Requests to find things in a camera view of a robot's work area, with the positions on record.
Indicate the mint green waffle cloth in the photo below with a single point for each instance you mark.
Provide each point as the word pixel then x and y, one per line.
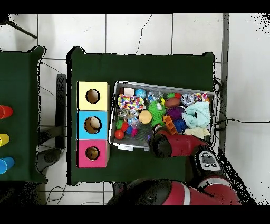
pixel 197 115

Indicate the cream yellow waffle cloth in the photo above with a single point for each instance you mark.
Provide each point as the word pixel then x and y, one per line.
pixel 197 132

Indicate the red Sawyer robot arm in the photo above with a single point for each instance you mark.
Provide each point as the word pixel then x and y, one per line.
pixel 185 146

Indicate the clear mesh bin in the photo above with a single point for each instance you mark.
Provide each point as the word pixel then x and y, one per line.
pixel 110 127

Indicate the wooden box with three holes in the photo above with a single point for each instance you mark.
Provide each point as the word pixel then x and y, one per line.
pixel 93 113

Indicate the colourful patchwork fabric toy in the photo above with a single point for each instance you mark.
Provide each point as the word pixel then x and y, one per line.
pixel 130 102

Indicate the blue globe ball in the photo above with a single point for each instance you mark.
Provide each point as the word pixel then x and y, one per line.
pixel 140 93

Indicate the large green fuzzy ball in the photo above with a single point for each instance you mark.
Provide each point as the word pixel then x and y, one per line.
pixel 156 113

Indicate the pale wooden cube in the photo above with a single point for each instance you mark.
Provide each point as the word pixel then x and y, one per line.
pixel 128 91

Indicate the red ball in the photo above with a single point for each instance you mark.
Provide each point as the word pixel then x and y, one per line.
pixel 119 134

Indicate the orange plastic block toy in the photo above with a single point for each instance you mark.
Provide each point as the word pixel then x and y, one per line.
pixel 170 124

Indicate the brown football toy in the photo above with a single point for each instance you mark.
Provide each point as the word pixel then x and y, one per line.
pixel 171 102

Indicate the purple spiky ball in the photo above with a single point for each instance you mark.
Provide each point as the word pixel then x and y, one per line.
pixel 174 113

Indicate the dark green table cloth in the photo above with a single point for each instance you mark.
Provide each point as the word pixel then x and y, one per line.
pixel 147 67
pixel 19 93

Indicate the dark blue spiky ball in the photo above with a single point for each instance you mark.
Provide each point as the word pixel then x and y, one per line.
pixel 181 125

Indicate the clear plastic ball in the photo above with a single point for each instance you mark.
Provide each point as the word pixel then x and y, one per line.
pixel 187 99

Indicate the colourful polka dot fabric toy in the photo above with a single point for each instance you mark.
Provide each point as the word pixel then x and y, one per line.
pixel 201 96

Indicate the black equipment stand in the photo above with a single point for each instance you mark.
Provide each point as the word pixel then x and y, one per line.
pixel 61 105

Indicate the red plastic cup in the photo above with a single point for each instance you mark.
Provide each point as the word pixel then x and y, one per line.
pixel 5 112

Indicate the yellow plastic cup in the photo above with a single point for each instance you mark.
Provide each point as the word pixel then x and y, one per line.
pixel 4 140

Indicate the blue plastic cup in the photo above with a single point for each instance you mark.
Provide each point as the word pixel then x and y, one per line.
pixel 6 165

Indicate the black tripod leg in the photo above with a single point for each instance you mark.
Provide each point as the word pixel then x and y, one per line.
pixel 21 29

